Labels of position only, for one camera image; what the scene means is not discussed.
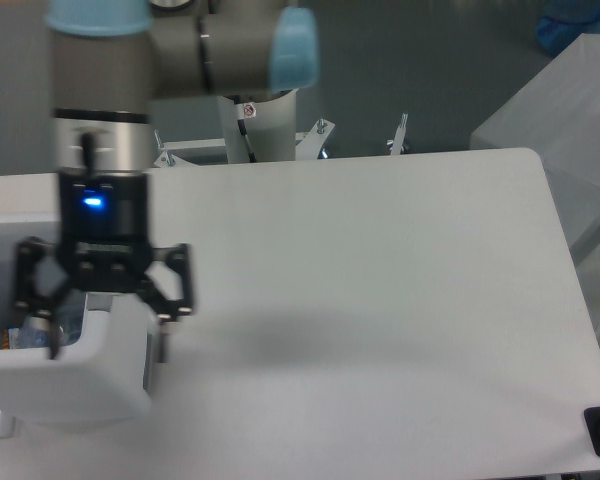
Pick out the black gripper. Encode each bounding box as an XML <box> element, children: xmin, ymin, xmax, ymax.
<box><xmin>13</xmin><ymin>169</ymin><xmax>196</xmax><ymax>363</ymax></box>

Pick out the clear plastic water bottle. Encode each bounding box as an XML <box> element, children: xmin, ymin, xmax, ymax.
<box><xmin>5</xmin><ymin>294</ymin><xmax>86</xmax><ymax>349</ymax></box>

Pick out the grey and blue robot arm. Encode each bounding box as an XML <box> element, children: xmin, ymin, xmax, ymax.
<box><xmin>13</xmin><ymin>1</ymin><xmax>320</xmax><ymax>358</ymax></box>

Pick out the white trash can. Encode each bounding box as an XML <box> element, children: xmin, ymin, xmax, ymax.
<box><xmin>0</xmin><ymin>214</ymin><xmax>157</xmax><ymax>423</ymax></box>

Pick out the blue object on floor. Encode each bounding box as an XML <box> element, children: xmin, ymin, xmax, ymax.
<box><xmin>535</xmin><ymin>1</ymin><xmax>600</xmax><ymax>56</ymax></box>

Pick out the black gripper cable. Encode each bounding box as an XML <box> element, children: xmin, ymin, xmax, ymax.
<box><xmin>78</xmin><ymin>129</ymin><xmax>99</xmax><ymax>176</ymax></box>

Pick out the white pedestal base frame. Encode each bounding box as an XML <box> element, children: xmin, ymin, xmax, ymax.
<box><xmin>154</xmin><ymin>112</ymin><xmax>410</xmax><ymax>168</ymax></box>

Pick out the black pedestal cable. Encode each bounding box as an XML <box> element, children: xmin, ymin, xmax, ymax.
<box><xmin>234</xmin><ymin>94</ymin><xmax>258</xmax><ymax>164</ymax></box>

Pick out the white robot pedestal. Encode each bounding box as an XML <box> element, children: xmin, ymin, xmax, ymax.
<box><xmin>217</xmin><ymin>89</ymin><xmax>298</xmax><ymax>164</ymax></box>

